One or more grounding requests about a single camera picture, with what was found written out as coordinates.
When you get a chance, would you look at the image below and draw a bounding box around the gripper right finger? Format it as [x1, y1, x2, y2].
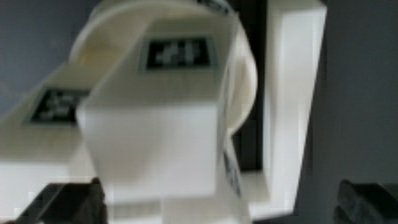
[332, 180, 398, 224]

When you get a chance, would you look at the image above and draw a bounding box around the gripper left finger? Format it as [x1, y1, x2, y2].
[11, 178, 109, 224]

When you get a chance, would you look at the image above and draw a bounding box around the white stool leg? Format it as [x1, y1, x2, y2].
[0, 63, 114, 224]
[78, 17, 237, 204]

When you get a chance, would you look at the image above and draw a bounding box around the white round stool seat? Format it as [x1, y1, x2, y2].
[69, 0, 258, 132]

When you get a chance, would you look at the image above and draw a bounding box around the white L-shaped fence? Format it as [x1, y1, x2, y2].
[110, 0, 327, 224]

